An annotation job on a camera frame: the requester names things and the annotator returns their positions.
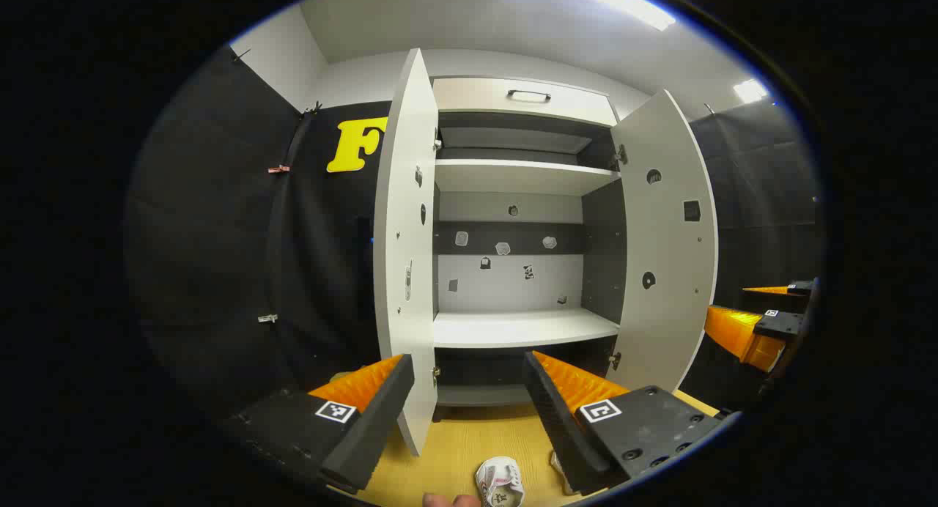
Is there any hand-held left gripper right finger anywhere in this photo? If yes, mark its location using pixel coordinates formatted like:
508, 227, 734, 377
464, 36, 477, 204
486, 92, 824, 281
523, 349, 726, 497

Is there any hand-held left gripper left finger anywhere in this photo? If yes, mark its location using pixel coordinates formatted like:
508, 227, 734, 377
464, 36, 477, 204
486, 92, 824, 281
227, 353, 416, 495

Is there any white door with headphones sticker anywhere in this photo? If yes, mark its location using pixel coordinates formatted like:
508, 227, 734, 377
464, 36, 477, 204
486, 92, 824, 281
608, 89, 719, 392

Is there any white shoe cabinet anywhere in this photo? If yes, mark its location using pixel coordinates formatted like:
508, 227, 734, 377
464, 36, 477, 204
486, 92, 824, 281
372, 48, 719, 456

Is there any white door with phone sticker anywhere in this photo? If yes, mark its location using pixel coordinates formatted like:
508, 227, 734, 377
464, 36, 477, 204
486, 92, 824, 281
372, 48, 440, 456

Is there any white cabinet shelf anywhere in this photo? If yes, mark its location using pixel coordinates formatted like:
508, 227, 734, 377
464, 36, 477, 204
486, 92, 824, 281
433, 308, 621, 349
435, 159, 621, 197

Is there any white cabinet drawer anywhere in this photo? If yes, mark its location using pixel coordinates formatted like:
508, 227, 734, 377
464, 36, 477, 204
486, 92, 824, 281
432, 77, 620, 127

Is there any small ceiling light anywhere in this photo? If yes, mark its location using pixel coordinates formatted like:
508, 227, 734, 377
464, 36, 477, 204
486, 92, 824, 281
733, 78, 769, 105

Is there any black backdrop cloth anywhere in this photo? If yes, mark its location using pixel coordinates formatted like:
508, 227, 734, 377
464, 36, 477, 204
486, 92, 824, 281
128, 45, 825, 420

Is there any long ceiling light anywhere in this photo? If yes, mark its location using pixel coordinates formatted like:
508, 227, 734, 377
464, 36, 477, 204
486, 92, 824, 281
542, 0, 677, 32

